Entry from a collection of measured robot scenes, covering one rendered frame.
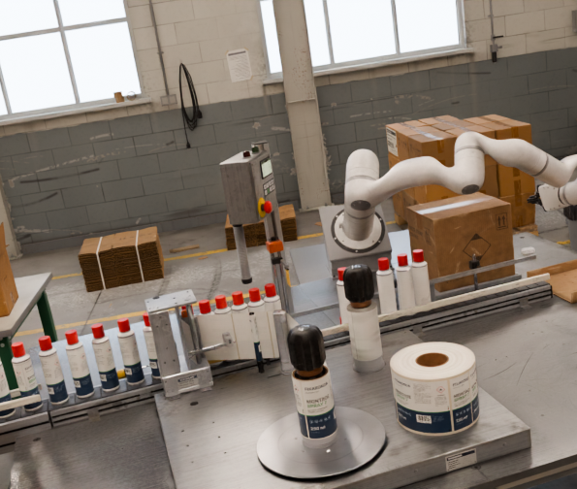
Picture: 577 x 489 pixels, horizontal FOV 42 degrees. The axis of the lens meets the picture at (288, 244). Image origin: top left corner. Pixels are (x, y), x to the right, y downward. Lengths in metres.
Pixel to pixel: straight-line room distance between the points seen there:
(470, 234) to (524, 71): 5.49
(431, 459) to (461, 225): 1.15
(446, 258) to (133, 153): 5.34
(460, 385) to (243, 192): 0.87
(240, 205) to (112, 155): 5.51
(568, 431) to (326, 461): 0.58
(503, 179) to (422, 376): 4.07
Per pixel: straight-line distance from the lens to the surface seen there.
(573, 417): 2.00
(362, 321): 2.08
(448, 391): 1.78
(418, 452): 1.78
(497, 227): 2.77
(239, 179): 2.23
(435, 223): 2.66
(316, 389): 1.74
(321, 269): 3.19
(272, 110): 7.59
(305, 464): 1.76
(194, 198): 7.71
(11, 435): 2.34
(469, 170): 2.60
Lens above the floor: 1.84
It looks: 16 degrees down
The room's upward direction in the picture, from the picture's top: 9 degrees counter-clockwise
